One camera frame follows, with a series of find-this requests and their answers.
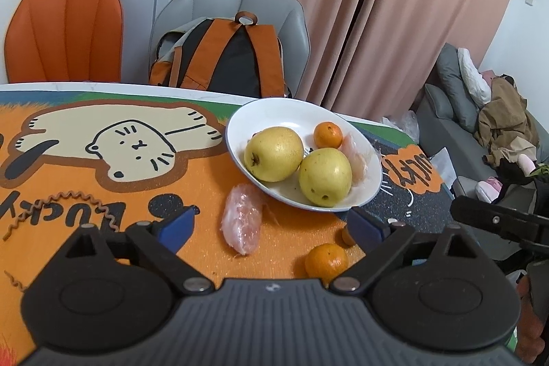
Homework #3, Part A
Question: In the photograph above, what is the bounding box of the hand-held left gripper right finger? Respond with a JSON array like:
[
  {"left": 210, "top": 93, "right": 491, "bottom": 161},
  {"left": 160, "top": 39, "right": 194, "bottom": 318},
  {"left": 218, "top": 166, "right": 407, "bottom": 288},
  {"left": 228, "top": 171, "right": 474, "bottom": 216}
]
[{"left": 328, "top": 206, "right": 485, "bottom": 296}]

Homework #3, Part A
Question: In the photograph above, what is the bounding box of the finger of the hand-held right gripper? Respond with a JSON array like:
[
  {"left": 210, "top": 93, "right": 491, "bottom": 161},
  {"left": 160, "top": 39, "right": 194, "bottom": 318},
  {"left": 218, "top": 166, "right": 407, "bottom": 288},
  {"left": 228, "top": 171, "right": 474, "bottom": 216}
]
[{"left": 449, "top": 196, "right": 549, "bottom": 253}]

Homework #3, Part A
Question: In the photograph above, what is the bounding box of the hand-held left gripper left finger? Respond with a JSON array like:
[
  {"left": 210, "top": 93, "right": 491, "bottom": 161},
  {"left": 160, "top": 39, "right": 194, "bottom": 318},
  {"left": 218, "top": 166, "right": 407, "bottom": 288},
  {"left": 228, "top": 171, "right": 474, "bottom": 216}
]
[{"left": 56, "top": 206, "right": 217, "bottom": 296}]

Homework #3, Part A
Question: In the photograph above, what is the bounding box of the yellow pear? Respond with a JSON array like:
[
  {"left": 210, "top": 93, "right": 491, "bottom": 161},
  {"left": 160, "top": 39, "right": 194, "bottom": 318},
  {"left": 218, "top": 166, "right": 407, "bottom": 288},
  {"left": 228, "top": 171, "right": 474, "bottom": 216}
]
[
  {"left": 299, "top": 147, "right": 353, "bottom": 207},
  {"left": 244, "top": 127, "right": 304, "bottom": 183}
]

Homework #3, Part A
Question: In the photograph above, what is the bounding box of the pomelo segment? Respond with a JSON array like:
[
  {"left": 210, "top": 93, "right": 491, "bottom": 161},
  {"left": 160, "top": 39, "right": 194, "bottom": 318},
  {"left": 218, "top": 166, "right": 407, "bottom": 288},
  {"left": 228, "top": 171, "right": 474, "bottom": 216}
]
[
  {"left": 341, "top": 133, "right": 372, "bottom": 189},
  {"left": 220, "top": 184, "right": 266, "bottom": 256}
]

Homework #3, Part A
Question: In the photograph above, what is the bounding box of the white ceramic bowl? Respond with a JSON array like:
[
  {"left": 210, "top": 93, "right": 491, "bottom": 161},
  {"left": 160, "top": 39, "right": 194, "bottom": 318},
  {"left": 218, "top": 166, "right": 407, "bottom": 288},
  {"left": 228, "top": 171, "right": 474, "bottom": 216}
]
[{"left": 225, "top": 97, "right": 383, "bottom": 213}]

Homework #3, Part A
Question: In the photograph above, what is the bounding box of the pink plush toy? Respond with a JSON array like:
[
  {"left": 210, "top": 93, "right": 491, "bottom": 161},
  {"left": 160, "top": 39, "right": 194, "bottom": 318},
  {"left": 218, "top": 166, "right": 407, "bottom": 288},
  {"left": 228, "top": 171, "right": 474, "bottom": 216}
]
[{"left": 475, "top": 176, "right": 504, "bottom": 203}]

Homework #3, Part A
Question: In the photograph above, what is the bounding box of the colourful cat printed mat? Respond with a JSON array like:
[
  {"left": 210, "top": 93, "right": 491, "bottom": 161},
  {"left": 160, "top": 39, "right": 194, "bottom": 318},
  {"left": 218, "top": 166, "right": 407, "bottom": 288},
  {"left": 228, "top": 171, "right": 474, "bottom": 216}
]
[{"left": 0, "top": 89, "right": 455, "bottom": 350}]

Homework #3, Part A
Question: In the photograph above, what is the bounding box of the large white plastic bag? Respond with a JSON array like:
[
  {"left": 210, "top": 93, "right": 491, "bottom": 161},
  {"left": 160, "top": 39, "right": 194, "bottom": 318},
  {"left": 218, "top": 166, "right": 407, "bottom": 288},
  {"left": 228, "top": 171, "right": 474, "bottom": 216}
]
[{"left": 428, "top": 147, "right": 456, "bottom": 189}]

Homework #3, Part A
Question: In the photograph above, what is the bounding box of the brown jacket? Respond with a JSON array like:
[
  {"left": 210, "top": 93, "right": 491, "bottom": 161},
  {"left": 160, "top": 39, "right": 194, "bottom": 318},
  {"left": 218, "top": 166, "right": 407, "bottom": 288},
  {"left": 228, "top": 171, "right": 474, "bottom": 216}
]
[{"left": 477, "top": 76, "right": 542, "bottom": 161}]

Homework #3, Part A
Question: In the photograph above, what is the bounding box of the grey sofa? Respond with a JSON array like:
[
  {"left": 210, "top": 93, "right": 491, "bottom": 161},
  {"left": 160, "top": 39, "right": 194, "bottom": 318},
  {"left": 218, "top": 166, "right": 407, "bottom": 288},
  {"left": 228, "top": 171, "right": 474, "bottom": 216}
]
[{"left": 414, "top": 44, "right": 549, "bottom": 264}]

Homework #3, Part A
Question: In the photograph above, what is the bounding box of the crumpled clear plastic bag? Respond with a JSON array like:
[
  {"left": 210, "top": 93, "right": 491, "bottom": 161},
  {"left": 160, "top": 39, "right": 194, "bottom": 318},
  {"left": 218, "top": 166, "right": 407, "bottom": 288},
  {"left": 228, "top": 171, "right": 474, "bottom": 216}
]
[{"left": 381, "top": 111, "right": 421, "bottom": 144}]

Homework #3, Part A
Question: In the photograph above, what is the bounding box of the white pillow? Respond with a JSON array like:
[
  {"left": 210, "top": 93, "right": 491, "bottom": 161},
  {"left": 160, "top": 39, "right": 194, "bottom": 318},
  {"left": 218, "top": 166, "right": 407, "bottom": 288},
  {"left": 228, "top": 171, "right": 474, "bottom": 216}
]
[{"left": 457, "top": 47, "right": 493, "bottom": 107}]

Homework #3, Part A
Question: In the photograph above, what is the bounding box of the grey pillow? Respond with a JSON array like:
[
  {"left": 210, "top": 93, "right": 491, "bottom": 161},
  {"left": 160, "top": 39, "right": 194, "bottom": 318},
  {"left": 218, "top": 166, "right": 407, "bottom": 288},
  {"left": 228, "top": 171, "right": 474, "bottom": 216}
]
[{"left": 436, "top": 44, "right": 481, "bottom": 134}]

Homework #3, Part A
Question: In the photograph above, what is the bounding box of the orange and black backpack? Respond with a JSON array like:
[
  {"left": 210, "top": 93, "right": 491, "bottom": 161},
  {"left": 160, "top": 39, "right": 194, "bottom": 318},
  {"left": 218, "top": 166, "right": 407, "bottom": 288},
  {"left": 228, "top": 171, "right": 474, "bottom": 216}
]
[{"left": 149, "top": 11, "right": 286, "bottom": 97}]

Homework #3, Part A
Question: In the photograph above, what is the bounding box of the narrow pink curtain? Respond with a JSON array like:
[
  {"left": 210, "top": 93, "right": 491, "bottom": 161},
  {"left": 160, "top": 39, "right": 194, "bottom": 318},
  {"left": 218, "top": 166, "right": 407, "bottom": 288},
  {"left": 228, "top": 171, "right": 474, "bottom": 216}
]
[{"left": 326, "top": 0, "right": 529, "bottom": 122}]

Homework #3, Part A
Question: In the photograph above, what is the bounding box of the orange chair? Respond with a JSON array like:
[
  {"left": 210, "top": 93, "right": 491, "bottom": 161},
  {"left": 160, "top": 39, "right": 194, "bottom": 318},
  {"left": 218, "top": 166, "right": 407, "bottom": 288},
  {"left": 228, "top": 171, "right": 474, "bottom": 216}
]
[{"left": 4, "top": 0, "right": 125, "bottom": 84}]

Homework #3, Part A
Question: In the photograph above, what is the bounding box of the grey chair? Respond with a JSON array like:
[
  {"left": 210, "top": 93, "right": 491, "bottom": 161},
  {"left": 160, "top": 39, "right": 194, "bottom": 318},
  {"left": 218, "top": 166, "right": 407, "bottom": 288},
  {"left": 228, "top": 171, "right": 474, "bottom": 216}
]
[{"left": 149, "top": 0, "right": 310, "bottom": 98}]

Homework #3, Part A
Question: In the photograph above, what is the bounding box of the brown spiral hair tie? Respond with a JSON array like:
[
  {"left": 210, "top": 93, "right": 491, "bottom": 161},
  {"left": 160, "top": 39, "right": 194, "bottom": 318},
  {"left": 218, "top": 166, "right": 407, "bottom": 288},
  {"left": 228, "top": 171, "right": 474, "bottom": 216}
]
[
  {"left": 2, "top": 189, "right": 118, "bottom": 242},
  {"left": 3, "top": 269, "right": 28, "bottom": 293}
]

